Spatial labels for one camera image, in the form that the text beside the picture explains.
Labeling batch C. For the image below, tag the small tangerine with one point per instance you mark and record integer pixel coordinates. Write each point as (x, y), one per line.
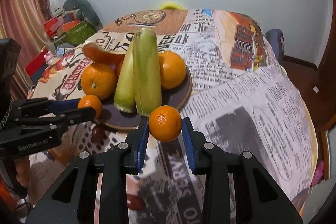
(164, 123)
(89, 102)

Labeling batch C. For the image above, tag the blue chair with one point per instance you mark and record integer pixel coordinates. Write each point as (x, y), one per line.
(275, 43)

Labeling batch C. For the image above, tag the red bag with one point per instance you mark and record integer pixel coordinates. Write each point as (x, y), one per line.
(53, 24)

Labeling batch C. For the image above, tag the white paper scrap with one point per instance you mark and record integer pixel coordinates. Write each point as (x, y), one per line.
(315, 89)

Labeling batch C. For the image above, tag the dark red jujube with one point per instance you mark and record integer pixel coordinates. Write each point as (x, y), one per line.
(97, 132)
(135, 202)

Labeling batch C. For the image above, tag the large orange with sticker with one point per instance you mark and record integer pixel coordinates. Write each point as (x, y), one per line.
(98, 81)
(173, 69)

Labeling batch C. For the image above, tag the striped brown curtain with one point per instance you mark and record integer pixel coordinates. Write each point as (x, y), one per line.
(23, 16)

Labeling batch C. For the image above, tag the newspaper print tablecloth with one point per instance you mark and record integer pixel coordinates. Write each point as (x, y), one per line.
(236, 82)

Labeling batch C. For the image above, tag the green husked corn cob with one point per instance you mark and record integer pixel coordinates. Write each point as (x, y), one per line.
(147, 71)
(126, 85)

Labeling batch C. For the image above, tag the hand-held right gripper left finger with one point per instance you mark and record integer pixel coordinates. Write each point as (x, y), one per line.
(141, 145)

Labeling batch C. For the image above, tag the orange cardboard box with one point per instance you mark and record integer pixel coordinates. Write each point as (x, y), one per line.
(71, 26)

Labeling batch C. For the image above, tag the pink rabbit toy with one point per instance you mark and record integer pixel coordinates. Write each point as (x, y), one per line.
(50, 58)

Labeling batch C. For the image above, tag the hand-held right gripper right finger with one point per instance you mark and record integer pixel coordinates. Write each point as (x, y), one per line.
(187, 146)

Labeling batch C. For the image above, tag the pink slipper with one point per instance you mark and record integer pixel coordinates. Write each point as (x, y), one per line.
(319, 171)

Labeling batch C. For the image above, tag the dark grey round plate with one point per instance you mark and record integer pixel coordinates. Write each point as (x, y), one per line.
(173, 100)

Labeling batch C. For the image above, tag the yellow chair back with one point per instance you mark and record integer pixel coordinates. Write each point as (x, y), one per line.
(170, 5)

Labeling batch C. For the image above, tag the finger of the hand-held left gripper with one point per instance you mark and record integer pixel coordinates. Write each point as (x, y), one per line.
(76, 116)
(63, 104)

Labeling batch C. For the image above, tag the red gift box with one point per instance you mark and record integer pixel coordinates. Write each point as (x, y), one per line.
(36, 64)

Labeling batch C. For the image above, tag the green patterned box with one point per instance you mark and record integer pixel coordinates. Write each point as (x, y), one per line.
(78, 33)

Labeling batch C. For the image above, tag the grey plush pillow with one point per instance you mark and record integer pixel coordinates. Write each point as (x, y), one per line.
(84, 7)

